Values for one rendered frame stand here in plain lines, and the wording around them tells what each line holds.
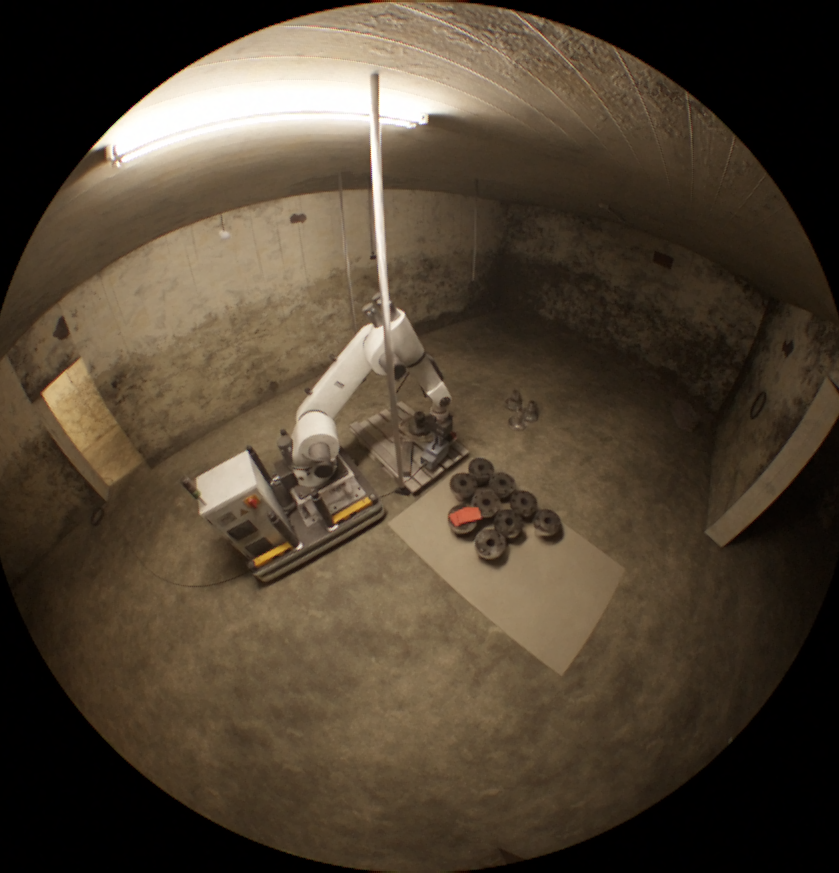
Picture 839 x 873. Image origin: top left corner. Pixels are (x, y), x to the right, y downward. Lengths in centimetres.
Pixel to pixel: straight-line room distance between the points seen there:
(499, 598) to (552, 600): 48
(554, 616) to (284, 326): 476
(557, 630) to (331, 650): 183
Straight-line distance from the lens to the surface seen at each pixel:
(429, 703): 240
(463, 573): 249
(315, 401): 214
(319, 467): 183
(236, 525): 215
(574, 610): 270
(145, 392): 453
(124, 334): 435
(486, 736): 251
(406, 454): 289
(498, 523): 247
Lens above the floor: 237
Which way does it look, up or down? 44 degrees down
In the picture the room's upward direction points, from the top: 1 degrees counter-clockwise
